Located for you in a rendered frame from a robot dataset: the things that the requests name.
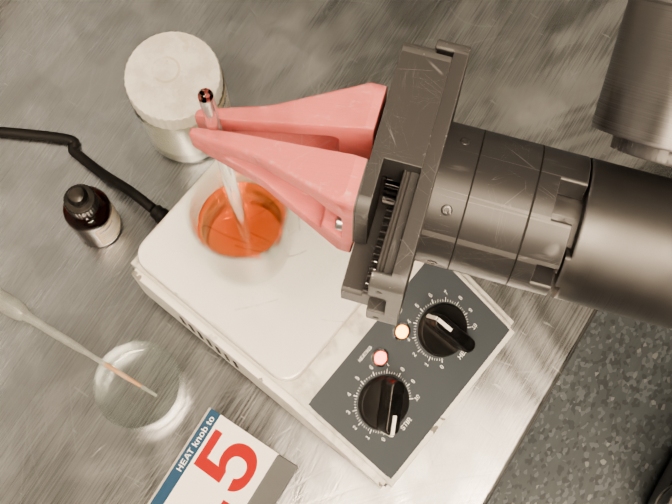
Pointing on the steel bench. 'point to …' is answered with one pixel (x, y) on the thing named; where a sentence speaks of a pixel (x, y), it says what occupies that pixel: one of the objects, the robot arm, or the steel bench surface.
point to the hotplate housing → (295, 390)
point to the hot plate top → (258, 294)
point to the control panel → (409, 369)
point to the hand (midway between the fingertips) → (213, 132)
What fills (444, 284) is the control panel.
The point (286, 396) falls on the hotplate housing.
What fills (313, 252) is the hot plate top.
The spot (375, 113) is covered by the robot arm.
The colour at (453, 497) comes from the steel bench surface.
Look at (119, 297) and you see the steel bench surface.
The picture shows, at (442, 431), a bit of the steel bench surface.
